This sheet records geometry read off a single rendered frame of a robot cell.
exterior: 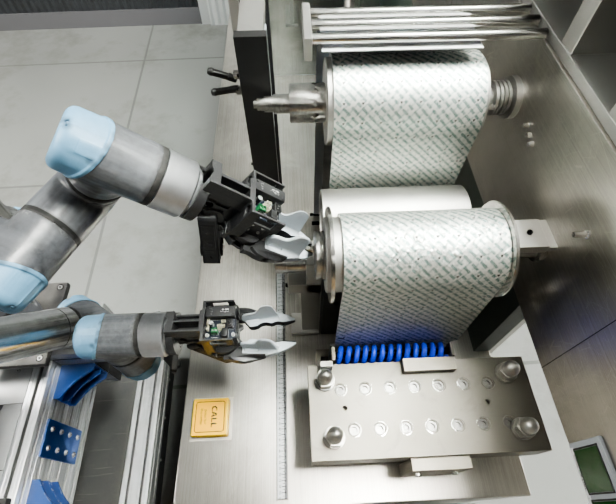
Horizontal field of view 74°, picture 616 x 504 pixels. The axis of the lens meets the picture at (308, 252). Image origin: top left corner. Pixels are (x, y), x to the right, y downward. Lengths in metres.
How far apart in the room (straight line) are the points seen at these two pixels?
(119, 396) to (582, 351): 1.50
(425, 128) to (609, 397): 0.44
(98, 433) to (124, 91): 2.28
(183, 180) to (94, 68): 3.12
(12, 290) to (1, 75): 3.37
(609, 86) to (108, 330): 0.80
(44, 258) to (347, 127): 0.45
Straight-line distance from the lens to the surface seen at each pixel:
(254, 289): 1.00
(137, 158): 0.50
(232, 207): 0.54
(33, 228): 0.56
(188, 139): 2.77
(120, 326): 0.75
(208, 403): 0.90
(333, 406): 0.77
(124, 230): 2.40
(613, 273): 0.61
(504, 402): 0.84
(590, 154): 0.64
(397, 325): 0.74
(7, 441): 1.28
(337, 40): 0.67
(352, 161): 0.73
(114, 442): 1.73
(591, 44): 0.72
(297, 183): 1.19
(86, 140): 0.49
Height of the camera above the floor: 1.78
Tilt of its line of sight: 57 degrees down
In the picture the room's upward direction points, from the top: straight up
